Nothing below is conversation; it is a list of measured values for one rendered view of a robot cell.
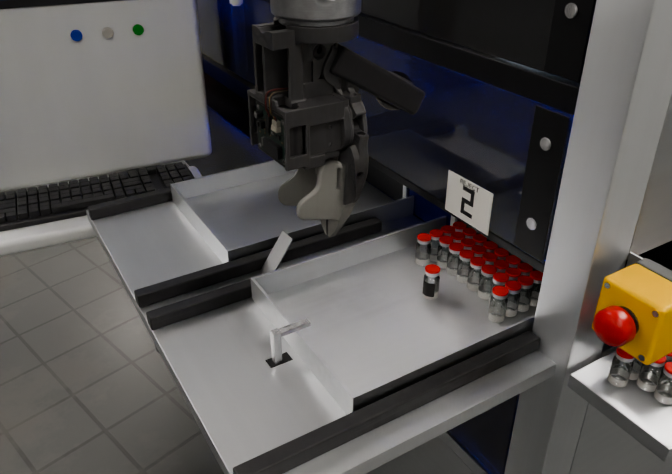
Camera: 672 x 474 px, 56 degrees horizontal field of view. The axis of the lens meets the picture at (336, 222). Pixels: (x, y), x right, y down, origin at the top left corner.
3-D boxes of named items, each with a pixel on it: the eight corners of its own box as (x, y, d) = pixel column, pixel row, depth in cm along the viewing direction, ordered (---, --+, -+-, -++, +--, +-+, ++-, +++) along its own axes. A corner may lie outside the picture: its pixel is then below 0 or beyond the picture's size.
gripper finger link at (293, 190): (273, 233, 63) (269, 148, 59) (324, 218, 66) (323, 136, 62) (288, 247, 61) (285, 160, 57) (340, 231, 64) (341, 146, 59)
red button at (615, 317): (609, 323, 68) (617, 293, 66) (641, 344, 65) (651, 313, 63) (585, 335, 66) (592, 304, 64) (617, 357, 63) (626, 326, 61)
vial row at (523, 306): (446, 249, 99) (449, 223, 96) (532, 309, 85) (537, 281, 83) (435, 252, 98) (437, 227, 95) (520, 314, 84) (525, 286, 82)
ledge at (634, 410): (641, 346, 82) (644, 334, 81) (740, 410, 72) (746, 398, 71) (566, 386, 76) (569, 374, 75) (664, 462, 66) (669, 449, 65)
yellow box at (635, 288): (631, 308, 73) (646, 256, 69) (689, 344, 67) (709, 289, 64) (586, 330, 69) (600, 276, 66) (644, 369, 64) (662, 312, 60)
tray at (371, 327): (443, 234, 103) (444, 215, 101) (569, 320, 84) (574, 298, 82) (252, 299, 88) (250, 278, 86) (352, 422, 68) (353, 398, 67)
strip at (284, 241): (285, 263, 95) (283, 230, 92) (294, 273, 93) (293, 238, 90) (196, 293, 89) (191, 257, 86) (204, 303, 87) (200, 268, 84)
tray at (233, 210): (335, 161, 128) (335, 145, 127) (413, 214, 109) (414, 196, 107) (172, 201, 113) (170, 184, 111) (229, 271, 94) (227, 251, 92)
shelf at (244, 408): (323, 161, 133) (323, 153, 132) (597, 353, 81) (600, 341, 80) (87, 219, 111) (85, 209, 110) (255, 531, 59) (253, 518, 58)
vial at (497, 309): (496, 311, 85) (500, 283, 83) (508, 320, 83) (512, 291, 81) (484, 316, 84) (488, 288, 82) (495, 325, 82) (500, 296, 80)
